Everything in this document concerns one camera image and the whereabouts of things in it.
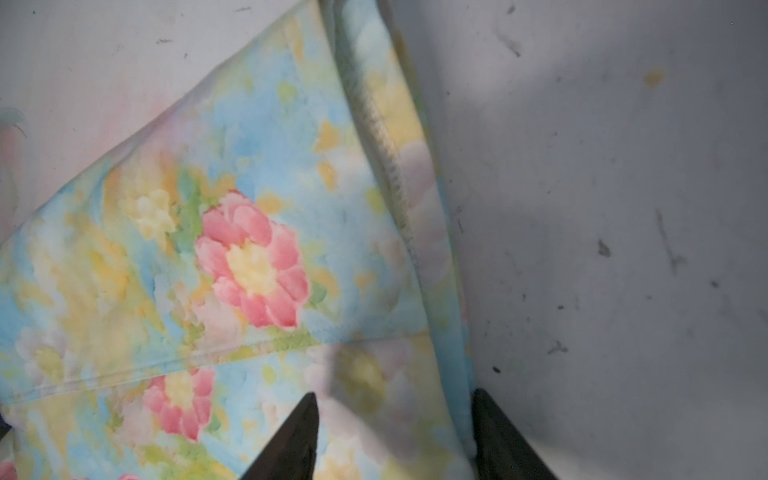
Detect pastel floral skirt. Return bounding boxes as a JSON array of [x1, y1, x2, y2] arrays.
[[1, 1, 476, 479]]

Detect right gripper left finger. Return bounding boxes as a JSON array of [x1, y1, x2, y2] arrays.
[[241, 392, 320, 480]]

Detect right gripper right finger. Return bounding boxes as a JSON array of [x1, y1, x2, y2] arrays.
[[472, 388, 557, 480]]

